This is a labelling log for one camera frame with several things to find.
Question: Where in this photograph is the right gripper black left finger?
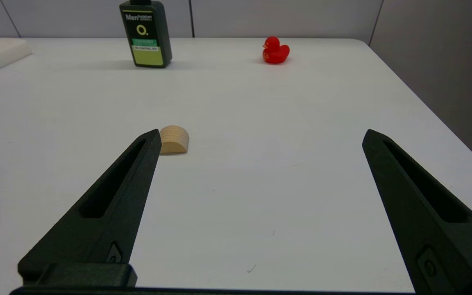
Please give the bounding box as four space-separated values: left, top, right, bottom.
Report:
18 129 162 287

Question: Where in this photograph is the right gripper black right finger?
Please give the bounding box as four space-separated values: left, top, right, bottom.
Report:
362 129 472 295

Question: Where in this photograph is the wooden half cylinder block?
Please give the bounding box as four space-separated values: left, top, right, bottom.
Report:
159 125 190 155

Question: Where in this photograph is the black green pump bottle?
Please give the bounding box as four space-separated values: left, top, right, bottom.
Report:
119 0 173 68

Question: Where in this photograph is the red pepper toy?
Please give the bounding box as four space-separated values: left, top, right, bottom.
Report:
262 36 290 64

